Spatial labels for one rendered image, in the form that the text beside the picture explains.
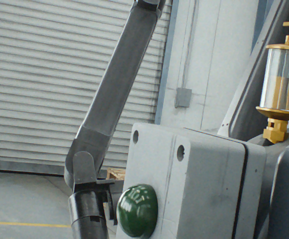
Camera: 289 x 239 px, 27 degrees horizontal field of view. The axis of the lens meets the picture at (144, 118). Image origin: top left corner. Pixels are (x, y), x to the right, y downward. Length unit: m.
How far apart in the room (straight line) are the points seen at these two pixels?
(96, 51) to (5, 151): 1.75
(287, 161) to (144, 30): 0.86
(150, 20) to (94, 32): 7.01
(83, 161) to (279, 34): 0.44
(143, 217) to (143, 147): 0.05
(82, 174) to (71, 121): 7.14
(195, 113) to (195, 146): 8.59
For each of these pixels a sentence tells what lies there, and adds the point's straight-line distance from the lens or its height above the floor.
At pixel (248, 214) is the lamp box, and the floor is 1.30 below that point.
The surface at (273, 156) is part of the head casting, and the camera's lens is 0.36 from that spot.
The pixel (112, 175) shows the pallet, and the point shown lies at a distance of 6.56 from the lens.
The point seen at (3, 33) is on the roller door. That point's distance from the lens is 7.88.
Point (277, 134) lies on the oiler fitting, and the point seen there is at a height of 1.33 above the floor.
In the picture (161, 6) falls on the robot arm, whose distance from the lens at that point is 1.21.
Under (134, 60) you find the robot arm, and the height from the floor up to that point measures 1.39.
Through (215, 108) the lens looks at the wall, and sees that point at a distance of 9.04.
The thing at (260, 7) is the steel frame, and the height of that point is 2.76.
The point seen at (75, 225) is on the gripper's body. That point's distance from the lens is 0.99.
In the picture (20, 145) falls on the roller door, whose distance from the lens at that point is 8.01.
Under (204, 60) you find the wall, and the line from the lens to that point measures 8.90.
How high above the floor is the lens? 1.35
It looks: 3 degrees down
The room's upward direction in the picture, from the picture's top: 9 degrees clockwise
